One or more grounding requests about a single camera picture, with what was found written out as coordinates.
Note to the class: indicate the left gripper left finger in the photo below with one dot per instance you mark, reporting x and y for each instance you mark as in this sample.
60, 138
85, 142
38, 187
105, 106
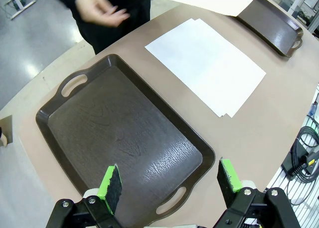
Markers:
112, 188

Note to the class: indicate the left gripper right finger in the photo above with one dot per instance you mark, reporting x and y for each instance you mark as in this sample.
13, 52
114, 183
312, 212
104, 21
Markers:
228, 185

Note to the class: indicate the person's right hand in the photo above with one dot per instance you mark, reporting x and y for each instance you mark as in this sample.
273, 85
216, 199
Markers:
99, 8

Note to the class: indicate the dark brown plastic tray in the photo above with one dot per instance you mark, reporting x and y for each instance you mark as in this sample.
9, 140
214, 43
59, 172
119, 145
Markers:
112, 128
274, 31

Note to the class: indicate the black power adapter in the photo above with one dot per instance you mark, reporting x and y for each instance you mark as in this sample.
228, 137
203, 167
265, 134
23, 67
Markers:
296, 158

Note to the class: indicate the person in black sweater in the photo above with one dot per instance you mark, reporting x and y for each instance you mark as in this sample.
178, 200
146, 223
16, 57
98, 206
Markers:
99, 38

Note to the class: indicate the white desk leg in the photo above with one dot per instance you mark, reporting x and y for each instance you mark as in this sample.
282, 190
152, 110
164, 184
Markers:
296, 1

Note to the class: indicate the white desk frame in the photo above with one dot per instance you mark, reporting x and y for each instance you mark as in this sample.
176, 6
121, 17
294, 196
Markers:
21, 12

